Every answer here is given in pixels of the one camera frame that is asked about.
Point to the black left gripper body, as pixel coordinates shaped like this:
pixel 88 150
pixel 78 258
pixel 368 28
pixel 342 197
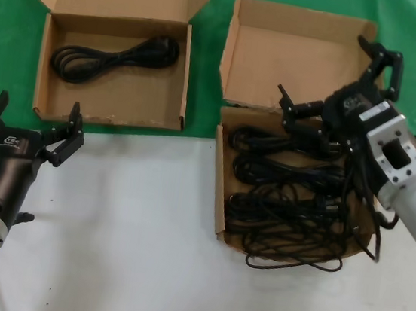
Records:
pixel 13 165

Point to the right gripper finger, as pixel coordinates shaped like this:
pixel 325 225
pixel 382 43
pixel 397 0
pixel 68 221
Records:
pixel 303 121
pixel 395 80

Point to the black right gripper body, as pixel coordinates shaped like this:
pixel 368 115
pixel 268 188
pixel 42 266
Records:
pixel 346 112

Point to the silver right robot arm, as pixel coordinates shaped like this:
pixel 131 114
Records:
pixel 413 215

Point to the cardboard box with torn lid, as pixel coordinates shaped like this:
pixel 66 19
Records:
pixel 280 58

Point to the cardboard box with neat lid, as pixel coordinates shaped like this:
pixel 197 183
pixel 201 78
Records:
pixel 143 98

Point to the black left wrist plug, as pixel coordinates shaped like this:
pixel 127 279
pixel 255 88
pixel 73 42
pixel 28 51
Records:
pixel 25 217

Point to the green table cloth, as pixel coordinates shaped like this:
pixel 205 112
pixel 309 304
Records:
pixel 207 68

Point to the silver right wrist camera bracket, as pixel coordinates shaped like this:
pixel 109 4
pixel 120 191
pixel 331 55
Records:
pixel 396 137

